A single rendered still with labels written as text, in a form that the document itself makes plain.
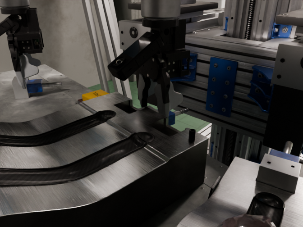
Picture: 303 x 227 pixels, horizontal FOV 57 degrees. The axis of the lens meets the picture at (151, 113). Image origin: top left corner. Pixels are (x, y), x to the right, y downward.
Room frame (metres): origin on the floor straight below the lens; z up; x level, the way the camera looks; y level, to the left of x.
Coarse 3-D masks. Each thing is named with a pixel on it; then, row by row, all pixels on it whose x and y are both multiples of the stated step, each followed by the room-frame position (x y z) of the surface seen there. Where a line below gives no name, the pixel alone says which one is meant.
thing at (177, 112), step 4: (140, 108) 0.56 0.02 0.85; (152, 108) 0.56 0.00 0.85; (172, 112) 0.57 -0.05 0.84; (176, 112) 0.59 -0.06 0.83; (180, 112) 0.59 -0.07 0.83; (184, 112) 0.60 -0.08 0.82; (172, 116) 0.56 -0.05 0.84; (172, 120) 0.56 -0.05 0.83; (168, 124) 0.55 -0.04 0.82; (172, 124) 0.56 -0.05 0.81
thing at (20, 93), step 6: (12, 84) 0.73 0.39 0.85; (18, 84) 0.74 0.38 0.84; (30, 84) 0.75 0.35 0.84; (36, 84) 0.75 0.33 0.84; (42, 84) 0.78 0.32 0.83; (48, 84) 0.78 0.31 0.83; (54, 84) 0.78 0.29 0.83; (60, 84) 0.79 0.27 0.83; (18, 90) 0.74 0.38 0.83; (24, 90) 0.74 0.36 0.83; (30, 90) 0.75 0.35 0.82; (36, 90) 0.75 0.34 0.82; (42, 90) 0.76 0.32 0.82; (18, 96) 0.74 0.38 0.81; (24, 96) 0.74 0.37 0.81
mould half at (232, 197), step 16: (240, 160) 0.36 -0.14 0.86; (224, 176) 0.32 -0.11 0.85; (240, 176) 0.32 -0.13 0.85; (256, 176) 0.32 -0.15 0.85; (224, 192) 0.29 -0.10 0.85; (240, 192) 0.29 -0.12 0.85; (256, 192) 0.29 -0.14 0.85; (272, 192) 0.29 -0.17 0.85; (288, 192) 0.29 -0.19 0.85; (208, 208) 0.25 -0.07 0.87; (224, 208) 0.26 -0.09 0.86; (240, 208) 0.26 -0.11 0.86; (288, 208) 0.26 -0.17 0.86; (192, 224) 0.20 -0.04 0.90; (208, 224) 0.20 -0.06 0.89; (288, 224) 0.24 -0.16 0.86
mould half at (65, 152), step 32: (0, 128) 0.39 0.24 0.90; (32, 128) 0.42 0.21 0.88; (96, 128) 0.41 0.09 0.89; (128, 128) 0.40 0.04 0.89; (0, 160) 0.28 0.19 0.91; (32, 160) 0.31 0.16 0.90; (64, 160) 0.32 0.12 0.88; (128, 160) 0.32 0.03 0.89; (160, 160) 0.32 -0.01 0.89; (192, 160) 0.35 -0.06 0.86; (0, 192) 0.22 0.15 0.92; (32, 192) 0.23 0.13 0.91; (64, 192) 0.25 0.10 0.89; (96, 192) 0.26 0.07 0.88; (128, 192) 0.27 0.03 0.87; (160, 192) 0.31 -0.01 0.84; (0, 224) 0.18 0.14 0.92; (32, 224) 0.20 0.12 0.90; (64, 224) 0.22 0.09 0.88; (96, 224) 0.24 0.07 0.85; (128, 224) 0.27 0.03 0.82
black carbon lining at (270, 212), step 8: (264, 192) 0.29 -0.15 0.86; (256, 200) 0.28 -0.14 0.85; (264, 200) 0.28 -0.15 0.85; (272, 200) 0.28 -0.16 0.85; (280, 200) 0.28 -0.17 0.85; (248, 208) 0.26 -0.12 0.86; (256, 208) 0.27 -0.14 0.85; (264, 208) 0.27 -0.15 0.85; (272, 208) 0.27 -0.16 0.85; (280, 208) 0.26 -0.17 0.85; (272, 216) 0.25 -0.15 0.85; (280, 216) 0.25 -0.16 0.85; (280, 224) 0.23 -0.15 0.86
